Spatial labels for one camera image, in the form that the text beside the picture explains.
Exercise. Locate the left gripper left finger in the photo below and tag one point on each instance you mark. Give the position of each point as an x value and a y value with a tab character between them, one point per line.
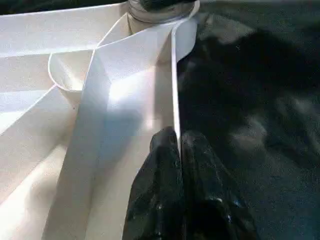
157	200

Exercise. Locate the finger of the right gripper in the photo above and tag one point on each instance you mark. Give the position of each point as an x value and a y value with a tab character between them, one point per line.
167	4

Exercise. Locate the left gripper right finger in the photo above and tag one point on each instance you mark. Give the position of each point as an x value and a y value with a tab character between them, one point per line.
210	205

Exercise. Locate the white plastic table leg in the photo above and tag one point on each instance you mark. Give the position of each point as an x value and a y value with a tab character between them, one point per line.
155	15

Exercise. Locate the white plastic table top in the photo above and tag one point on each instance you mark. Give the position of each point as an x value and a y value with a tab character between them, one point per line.
115	100

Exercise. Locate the black mat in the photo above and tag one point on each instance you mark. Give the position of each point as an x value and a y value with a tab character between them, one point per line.
260	125

